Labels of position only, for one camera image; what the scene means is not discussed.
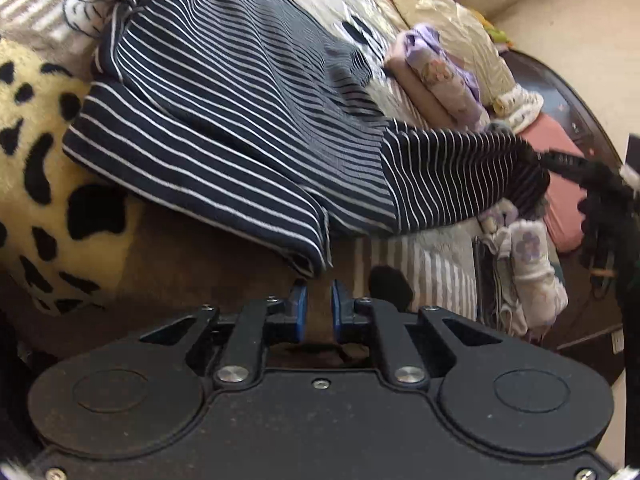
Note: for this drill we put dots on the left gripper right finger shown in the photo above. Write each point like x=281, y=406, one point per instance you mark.
x=379, y=326

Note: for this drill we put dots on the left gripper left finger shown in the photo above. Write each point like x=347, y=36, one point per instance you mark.
x=259, y=325

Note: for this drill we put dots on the navy white striped shirt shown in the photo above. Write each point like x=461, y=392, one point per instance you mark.
x=249, y=116

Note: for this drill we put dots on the black sleeved right forearm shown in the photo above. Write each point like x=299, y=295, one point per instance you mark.
x=610, y=223

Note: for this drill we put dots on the white purple flower garment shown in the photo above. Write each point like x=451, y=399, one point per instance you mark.
x=525, y=294

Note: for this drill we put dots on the Mickey Mouse plush blanket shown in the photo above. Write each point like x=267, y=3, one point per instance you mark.
x=85, y=261

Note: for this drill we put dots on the purple floral folded garment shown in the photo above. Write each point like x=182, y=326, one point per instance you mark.
x=456, y=90

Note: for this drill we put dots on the cream satin quilt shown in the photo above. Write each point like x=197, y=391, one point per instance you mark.
x=465, y=39

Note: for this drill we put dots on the dark wooden bed frame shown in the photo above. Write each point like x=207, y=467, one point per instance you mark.
x=565, y=105

